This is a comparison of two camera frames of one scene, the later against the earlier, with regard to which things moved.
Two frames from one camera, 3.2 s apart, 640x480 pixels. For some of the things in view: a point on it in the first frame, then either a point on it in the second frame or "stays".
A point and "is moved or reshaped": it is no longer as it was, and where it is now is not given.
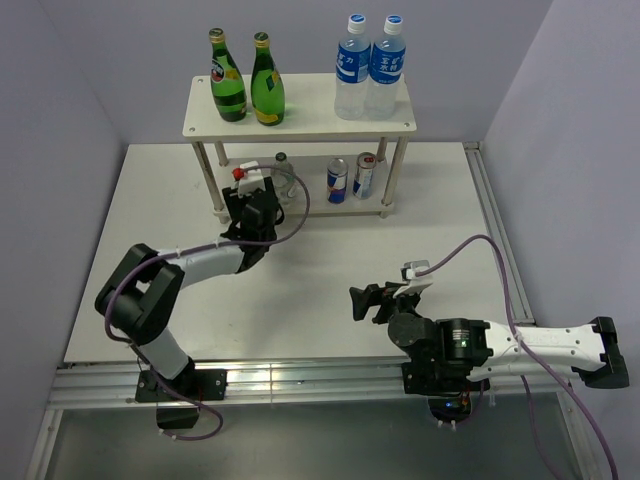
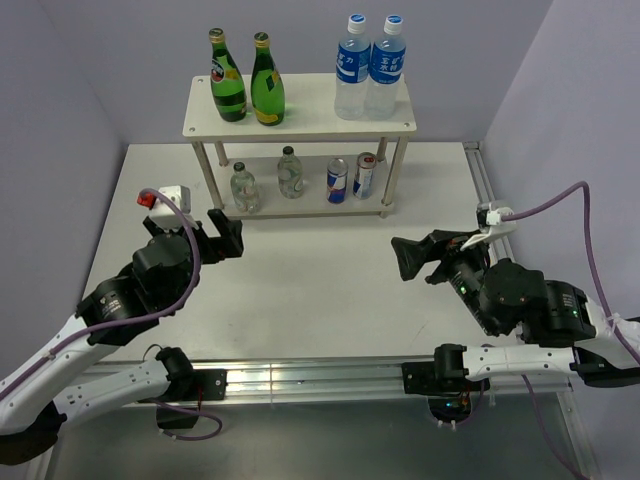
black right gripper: x=387 y=292 → x=444 y=245
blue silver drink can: x=337 y=172 stays
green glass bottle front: x=227 y=83 stays
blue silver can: x=362 y=184 stays
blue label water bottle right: x=386 y=68 stays
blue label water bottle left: x=353 y=66 stays
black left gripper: x=234 y=203 → x=228 y=244
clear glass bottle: x=284 y=179 is moved or reshaped
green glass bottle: x=266 y=83 stays
